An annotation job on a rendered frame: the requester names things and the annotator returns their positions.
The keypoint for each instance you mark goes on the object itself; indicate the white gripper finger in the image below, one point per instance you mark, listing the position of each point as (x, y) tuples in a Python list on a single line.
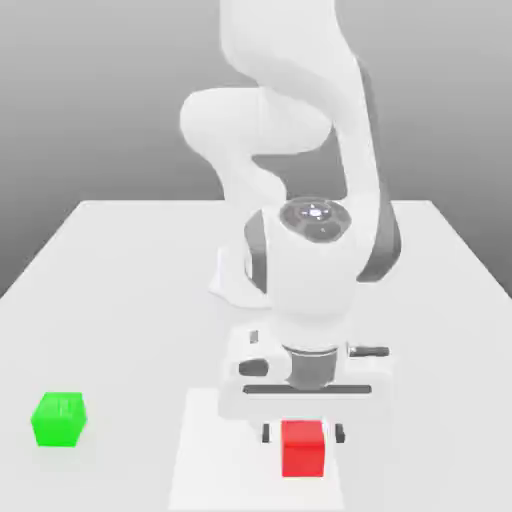
[(338, 433), (265, 433)]

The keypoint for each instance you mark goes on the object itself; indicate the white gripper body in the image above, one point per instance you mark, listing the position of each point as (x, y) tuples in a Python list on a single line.
[(308, 404)]

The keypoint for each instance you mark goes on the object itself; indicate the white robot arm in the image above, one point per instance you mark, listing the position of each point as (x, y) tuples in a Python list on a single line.
[(308, 280)]

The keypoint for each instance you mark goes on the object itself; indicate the small red cube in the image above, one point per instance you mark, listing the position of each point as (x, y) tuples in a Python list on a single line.
[(302, 452)]

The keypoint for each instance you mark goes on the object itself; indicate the small green cube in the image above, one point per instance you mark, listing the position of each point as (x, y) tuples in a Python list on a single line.
[(58, 420)]

